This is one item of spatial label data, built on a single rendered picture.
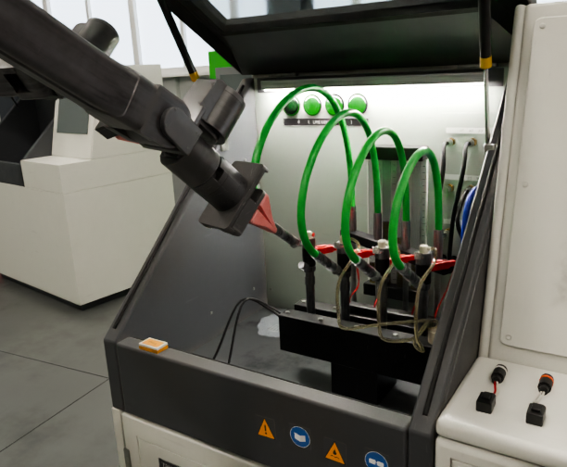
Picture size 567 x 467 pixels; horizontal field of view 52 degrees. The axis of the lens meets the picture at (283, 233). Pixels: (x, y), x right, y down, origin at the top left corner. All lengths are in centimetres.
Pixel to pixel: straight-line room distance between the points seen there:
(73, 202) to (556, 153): 324
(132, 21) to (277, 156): 500
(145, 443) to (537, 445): 78
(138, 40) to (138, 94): 576
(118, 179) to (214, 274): 265
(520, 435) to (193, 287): 81
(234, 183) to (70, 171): 314
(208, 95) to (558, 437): 63
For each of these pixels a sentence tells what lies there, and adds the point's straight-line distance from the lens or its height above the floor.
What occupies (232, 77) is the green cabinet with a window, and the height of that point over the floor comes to 144.
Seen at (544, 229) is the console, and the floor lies 120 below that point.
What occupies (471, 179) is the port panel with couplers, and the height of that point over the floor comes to 122.
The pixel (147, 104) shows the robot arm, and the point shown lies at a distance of 65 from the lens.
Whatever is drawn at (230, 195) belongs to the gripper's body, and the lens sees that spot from 75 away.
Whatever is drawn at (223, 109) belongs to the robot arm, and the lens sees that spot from 74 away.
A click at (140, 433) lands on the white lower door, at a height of 75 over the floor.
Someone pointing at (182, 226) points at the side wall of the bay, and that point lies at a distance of 133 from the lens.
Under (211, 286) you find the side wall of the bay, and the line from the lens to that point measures 144.
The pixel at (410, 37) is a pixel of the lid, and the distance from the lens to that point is 126.
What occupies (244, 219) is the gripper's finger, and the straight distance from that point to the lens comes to 76.
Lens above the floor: 146
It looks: 16 degrees down
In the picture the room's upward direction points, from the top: 3 degrees counter-clockwise
